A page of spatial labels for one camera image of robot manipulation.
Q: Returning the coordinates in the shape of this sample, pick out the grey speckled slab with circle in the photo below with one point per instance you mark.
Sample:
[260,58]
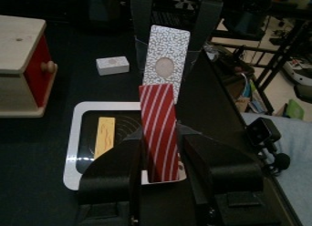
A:
[169,44]

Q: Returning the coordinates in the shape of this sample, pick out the yellow wooden toy slab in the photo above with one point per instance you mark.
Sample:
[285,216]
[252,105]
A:
[104,135]

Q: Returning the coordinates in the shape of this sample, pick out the black metal frame stand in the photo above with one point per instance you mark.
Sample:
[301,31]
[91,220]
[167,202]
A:
[280,58]

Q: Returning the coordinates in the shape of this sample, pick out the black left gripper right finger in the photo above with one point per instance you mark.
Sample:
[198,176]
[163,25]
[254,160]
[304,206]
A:
[228,172]

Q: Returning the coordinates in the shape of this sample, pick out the white toy stove black top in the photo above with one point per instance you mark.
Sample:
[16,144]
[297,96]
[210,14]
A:
[72,144]

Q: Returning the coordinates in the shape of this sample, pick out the black table-level camera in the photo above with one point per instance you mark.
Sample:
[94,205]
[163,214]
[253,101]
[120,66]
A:
[262,131]

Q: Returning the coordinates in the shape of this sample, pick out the light blue cloth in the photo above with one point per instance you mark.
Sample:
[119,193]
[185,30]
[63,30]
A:
[294,162]

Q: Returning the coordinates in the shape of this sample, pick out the green flat item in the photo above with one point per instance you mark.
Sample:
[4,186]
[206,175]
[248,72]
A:
[294,109]

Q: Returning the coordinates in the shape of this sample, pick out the dark grey vertical bar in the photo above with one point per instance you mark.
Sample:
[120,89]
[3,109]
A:
[140,14]
[206,20]

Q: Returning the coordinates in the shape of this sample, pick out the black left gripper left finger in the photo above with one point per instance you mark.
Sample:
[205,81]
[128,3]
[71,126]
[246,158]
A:
[107,175]

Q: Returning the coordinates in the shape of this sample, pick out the red white-striped toy salmon slab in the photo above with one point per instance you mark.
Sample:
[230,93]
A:
[159,129]

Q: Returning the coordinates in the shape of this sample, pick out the wooden box with red drawer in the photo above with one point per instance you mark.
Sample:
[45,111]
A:
[16,44]

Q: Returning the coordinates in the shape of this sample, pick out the black side panel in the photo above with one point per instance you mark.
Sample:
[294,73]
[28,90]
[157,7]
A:
[206,102]

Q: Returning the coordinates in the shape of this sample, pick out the small white toy block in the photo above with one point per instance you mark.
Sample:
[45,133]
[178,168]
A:
[112,65]

